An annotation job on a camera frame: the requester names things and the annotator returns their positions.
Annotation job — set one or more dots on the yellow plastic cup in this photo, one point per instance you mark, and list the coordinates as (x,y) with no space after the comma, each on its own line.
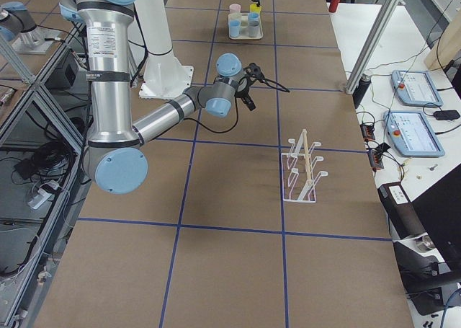
(255,8)

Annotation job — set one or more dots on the light blue plastic cup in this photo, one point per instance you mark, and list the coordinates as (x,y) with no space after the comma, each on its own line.
(253,17)

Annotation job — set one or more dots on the pink plastic cup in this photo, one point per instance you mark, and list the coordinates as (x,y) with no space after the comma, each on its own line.
(234,8)

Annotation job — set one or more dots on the grey plastic cup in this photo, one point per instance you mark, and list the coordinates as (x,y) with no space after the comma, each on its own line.
(253,28)

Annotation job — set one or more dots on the cream plastic cup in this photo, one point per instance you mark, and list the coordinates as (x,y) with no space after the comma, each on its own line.
(234,17)

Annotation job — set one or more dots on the white cup drying rack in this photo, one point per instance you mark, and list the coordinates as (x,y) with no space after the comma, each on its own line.
(299,175)

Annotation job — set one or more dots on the cream plastic tray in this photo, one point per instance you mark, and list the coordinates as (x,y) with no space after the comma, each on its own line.
(244,31)

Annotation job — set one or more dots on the black water bottle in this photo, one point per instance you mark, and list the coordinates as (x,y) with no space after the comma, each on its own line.
(362,88)

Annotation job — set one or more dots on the near teach pendant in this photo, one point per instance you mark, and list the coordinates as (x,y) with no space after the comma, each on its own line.
(411,134)

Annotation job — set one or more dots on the teach pendant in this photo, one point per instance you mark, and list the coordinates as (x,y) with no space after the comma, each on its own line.
(415,88)
(411,134)

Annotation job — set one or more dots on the far teach pendant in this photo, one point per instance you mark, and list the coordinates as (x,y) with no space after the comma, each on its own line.
(415,88)

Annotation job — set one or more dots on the black power adapter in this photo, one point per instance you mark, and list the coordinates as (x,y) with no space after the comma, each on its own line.
(448,115)

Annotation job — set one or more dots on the black monitor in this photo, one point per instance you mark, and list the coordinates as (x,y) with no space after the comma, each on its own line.
(438,209)

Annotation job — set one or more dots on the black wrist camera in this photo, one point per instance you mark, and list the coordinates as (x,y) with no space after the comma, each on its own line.
(253,73)

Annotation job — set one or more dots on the white camera mast base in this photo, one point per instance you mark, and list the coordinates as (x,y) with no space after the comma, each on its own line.
(164,77)

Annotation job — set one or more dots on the aluminium frame post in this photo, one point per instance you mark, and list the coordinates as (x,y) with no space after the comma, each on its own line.
(378,28)

